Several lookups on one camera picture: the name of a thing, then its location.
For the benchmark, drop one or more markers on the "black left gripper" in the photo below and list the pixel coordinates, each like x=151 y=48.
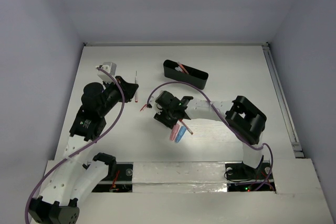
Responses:
x=121 y=87

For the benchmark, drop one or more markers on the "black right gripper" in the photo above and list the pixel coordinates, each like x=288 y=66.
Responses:
x=161 y=117

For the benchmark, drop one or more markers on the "orange highlighter pen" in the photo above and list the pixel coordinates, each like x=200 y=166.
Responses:
x=182 y=67

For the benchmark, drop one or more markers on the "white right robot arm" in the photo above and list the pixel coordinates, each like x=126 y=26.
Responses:
x=245 y=120

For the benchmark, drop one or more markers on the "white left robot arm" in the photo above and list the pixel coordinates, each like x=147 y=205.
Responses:
x=71 y=181

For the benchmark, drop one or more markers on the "black stationery container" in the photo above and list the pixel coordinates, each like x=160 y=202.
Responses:
x=193 y=76

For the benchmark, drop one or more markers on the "red ballpoint pen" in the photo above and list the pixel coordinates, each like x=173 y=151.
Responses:
x=187 y=128

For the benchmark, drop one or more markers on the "pink highlighter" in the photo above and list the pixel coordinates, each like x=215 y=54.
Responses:
x=174 y=132

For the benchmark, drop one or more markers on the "blue highlighter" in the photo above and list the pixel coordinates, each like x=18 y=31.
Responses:
x=180 y=134

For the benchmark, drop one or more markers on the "white pen in container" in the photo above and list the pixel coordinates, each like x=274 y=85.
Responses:
x=179 y=69

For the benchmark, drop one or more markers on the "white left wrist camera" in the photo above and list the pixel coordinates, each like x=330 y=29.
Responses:
x=106 y=67

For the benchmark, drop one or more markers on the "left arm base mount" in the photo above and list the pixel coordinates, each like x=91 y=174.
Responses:
x=122 y=183

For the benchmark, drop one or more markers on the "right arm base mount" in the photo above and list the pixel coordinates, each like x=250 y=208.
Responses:
x=242 y=178

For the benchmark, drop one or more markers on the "aluminium side rail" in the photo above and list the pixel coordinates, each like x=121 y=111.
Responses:
x=295 y=143

